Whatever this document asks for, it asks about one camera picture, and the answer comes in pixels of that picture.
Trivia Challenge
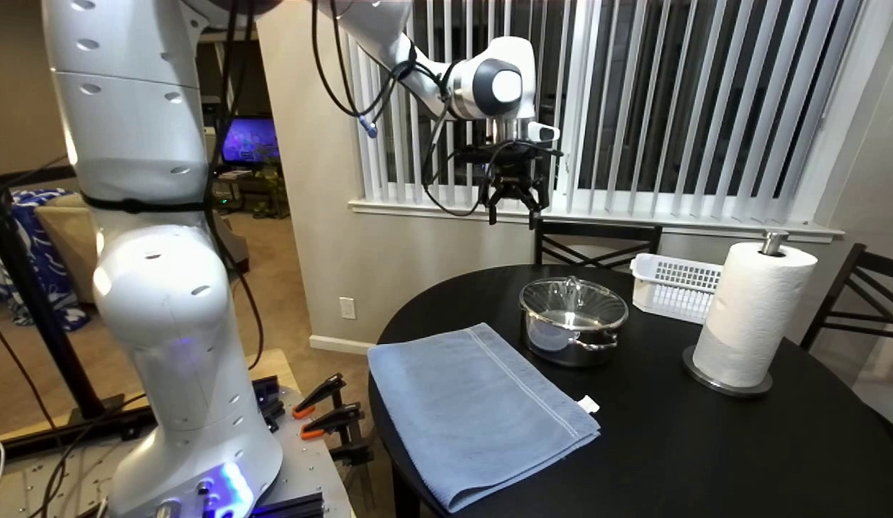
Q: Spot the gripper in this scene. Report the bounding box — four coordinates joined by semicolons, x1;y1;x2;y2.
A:
481;160;548;230

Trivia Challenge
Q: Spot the glass pot lid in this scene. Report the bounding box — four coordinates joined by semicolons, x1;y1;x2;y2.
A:
520;276;629;333

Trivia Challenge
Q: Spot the steel pot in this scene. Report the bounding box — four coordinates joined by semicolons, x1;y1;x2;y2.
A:
520;277;630;368

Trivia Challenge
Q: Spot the black wooden chair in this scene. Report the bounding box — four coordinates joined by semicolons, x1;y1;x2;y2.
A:
533;219;663;271
799;242;893;353

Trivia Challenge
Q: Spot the white plastic basket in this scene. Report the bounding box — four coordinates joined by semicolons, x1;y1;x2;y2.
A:
630;253;725;325

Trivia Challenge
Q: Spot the window with vertical blinds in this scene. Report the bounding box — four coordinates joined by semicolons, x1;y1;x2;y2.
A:
348;0;870;242

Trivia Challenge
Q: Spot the blue towel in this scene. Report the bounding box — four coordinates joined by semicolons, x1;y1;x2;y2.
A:
367;322;602;514

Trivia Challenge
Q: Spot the paper towel roll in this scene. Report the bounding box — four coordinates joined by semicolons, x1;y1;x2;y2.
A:
692;241;819;390

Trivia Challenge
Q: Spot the metal paper towel holder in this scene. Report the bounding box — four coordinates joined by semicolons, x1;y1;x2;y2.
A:
681;230;790;399

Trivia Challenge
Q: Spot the television stand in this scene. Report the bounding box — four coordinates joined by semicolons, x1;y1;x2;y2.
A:
212;167;290;221

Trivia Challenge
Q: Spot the black and orange clamp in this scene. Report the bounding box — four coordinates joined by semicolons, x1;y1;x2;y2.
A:
299;402;366;442
291;372;347;420

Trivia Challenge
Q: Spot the television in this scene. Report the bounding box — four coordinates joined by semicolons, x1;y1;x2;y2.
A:
220;116;281;165

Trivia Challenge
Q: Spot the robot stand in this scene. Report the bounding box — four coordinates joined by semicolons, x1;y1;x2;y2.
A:
0;349;355;518

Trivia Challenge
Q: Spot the beige sofa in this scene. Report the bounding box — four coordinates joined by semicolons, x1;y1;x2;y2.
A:
35;192;103;305

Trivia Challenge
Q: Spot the blue and white blanket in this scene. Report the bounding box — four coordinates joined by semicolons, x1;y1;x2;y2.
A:
0;188;91;332

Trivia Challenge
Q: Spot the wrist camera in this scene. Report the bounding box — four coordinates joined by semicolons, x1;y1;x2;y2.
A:
452;142;563;165

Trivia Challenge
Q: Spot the black metal rail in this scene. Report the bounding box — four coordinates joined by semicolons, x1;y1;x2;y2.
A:
249;491;325;518

